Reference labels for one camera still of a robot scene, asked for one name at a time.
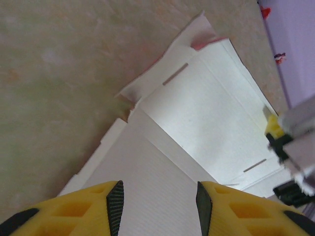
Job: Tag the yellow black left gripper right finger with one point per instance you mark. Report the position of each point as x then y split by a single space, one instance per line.
246 214

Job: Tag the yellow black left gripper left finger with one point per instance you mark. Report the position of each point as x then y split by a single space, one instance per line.
73 211

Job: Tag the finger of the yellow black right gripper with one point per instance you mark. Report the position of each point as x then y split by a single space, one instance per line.
290 194
273 126

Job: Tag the white paper box pink outside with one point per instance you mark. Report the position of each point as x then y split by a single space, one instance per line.
209 105

